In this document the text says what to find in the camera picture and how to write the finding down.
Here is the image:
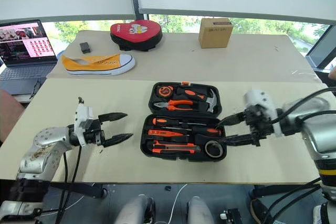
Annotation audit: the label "brown cardboard box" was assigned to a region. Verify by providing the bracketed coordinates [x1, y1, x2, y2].
[197, 17, 234, 49]

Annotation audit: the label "grey laptop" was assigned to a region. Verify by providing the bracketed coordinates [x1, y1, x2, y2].
[0, 19, 59, 97]

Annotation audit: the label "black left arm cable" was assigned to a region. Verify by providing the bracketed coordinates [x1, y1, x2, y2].
[56, 145, 82, 224]

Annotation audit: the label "black and white device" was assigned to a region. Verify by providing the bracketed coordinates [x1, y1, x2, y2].
[219, 208, 244, 224]

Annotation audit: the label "orange test pen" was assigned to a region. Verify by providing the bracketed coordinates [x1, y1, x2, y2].
[147, 129, 190, 138]

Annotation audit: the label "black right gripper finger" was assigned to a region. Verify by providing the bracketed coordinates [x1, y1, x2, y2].
[218, 112, 248, 128]
[224, 133, 258, 146]

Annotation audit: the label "orange handled pliers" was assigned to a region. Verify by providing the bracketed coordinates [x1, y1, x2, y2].
[154, 99, 196, 112]

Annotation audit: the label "yellow canvas sneaker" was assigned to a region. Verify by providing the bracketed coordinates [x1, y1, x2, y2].
[61, 52, 137, 77]

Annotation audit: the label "orange black tape measure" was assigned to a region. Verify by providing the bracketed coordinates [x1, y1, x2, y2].
[157, 85, 174, 98]

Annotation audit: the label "black electrical tape roll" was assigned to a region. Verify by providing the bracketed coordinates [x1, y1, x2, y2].
[204, 140, 224, 158]

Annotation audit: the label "silver shaft orange-black screwdriver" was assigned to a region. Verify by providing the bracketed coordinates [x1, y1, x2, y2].
[152, 117, 207, 128]

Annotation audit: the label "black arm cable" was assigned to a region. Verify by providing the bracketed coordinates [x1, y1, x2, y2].
[269, 87, 336, 125]
[56, 145, 82, 224]

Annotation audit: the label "white floor cable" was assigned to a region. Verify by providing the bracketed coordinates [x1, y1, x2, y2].
[169, 183, 188, 224]

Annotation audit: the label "black table crossbar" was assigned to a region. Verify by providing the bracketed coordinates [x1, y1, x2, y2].
[49, 182, 109, 199]

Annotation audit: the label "black tool case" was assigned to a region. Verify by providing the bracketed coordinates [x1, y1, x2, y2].
[140, 82, 228, 163]

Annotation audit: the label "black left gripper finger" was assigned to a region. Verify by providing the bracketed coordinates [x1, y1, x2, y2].
[103, 133, 134, 148]
[98, 112, 129, 123]

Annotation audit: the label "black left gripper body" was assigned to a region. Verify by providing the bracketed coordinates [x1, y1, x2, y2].
[83, 118, 106, 147]

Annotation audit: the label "claw hammer orange black handle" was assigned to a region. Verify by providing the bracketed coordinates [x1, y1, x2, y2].
[176, 87, 221, 113]

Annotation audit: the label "grey rounded shape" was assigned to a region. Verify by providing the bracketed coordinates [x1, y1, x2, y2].
[186, 196, 215, 224]
[115, 194, 156, 224]

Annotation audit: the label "small black block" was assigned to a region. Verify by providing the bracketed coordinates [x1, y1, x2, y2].
[79, 41, 92, 54]

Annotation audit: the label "red heart-shaped pad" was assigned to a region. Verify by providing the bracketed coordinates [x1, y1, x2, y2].
[109, 19, 163, 52]

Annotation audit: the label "reddish brown rounded object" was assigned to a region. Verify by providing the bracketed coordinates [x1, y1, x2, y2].
[0, 88, 26, 145]

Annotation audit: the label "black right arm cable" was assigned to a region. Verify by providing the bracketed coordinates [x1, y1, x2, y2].
[269, 87, 336, 125]

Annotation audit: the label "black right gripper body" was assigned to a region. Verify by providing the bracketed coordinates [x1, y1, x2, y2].
[243, 104, 276, 147]

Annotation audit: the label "orange black utility knife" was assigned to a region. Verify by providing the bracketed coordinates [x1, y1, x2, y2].
[152, 140, 202, 155]

